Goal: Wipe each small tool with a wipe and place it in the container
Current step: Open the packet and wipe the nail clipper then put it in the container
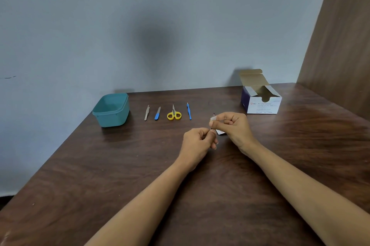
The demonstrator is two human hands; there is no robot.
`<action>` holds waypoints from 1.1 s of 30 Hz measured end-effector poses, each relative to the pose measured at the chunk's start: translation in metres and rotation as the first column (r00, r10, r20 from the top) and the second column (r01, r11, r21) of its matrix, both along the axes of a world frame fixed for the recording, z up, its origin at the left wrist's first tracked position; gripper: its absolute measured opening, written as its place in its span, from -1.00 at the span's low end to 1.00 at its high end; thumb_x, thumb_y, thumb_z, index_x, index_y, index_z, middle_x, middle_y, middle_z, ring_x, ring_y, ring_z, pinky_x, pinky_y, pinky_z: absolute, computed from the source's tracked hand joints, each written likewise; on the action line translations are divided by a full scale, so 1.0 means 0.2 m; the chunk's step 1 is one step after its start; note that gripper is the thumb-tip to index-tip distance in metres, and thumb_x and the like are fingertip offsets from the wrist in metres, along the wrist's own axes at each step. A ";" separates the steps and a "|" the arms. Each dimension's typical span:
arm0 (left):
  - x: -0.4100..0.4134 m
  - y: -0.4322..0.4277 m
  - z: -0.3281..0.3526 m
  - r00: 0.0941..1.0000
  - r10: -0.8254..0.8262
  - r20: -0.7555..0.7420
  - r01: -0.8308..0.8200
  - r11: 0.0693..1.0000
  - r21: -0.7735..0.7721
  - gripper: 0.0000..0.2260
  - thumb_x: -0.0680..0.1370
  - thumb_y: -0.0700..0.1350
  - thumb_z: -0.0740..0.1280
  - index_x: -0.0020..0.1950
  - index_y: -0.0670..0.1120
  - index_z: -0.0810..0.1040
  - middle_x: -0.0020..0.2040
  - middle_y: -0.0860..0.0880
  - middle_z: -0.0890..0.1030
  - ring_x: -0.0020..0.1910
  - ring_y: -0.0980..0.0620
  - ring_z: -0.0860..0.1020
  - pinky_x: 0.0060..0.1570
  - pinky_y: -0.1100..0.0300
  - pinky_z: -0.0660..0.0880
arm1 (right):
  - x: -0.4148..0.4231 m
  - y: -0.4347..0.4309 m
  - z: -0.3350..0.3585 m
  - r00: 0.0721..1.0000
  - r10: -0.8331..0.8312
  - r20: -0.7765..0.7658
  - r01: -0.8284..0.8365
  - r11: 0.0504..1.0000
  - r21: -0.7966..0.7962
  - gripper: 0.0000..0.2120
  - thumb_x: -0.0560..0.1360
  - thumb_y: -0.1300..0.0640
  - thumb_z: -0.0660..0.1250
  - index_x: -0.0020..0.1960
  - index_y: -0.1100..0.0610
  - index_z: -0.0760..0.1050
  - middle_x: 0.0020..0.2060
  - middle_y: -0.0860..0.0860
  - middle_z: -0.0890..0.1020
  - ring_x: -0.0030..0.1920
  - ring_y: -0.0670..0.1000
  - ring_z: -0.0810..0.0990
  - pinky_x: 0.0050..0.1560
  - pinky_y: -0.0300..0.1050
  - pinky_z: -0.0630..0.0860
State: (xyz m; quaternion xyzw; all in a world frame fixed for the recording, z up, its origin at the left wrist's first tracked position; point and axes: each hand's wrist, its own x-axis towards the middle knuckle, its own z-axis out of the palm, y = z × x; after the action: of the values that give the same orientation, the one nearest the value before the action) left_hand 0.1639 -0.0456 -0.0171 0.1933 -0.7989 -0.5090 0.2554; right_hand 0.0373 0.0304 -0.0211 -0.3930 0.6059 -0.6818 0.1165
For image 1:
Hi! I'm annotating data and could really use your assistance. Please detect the teal plastic container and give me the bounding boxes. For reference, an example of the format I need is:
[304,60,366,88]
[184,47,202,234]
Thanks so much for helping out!
[92,93,130,128]

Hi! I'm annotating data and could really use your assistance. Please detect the yellow handled scissors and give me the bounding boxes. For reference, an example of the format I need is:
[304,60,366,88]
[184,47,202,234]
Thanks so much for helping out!
[167,105,182,120]

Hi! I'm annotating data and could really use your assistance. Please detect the person's right forearm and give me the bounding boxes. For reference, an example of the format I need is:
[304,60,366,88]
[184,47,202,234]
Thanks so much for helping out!
[246,142,370,246]

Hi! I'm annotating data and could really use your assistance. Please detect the brown wooden side panel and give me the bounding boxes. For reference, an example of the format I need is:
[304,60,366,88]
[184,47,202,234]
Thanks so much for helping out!
[297,0,370,120]

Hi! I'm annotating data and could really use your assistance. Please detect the person's left hand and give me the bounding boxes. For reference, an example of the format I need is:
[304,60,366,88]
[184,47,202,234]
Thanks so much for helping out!
[178,127,219,172]

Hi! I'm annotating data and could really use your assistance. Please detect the open white purple cardboard box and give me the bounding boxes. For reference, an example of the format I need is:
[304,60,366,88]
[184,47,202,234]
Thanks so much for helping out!
[239,69,283,115]

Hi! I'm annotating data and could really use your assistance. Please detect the person's right hand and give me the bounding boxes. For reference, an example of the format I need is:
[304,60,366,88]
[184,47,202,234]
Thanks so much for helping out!
[209,111,260,157]

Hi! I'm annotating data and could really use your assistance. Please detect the person's left forearm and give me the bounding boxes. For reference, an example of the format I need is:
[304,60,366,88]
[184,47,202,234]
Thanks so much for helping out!
[84,160,194,246]

